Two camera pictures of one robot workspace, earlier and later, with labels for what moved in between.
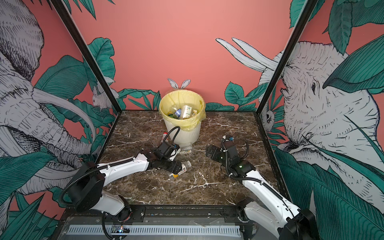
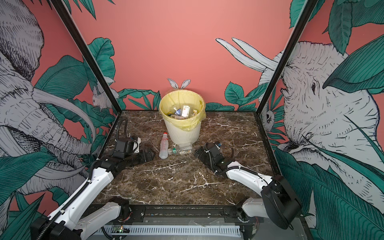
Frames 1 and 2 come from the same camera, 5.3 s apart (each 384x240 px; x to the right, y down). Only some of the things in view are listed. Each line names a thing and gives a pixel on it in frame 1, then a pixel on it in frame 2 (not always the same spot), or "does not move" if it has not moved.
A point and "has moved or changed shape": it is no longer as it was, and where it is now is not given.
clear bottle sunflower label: x=186 y=112 does not move
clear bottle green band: x=186 y=150 has moved or changed shape
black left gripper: x=173 y=169 -> x=144 y=158
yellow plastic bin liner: x=175 y=99 does not move
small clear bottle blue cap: x=178 y=113 does not move
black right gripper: x=218 y=150 -> x=202 y=157
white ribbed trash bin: x=182 y=137 does not move
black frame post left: x=61 y=7 does not move
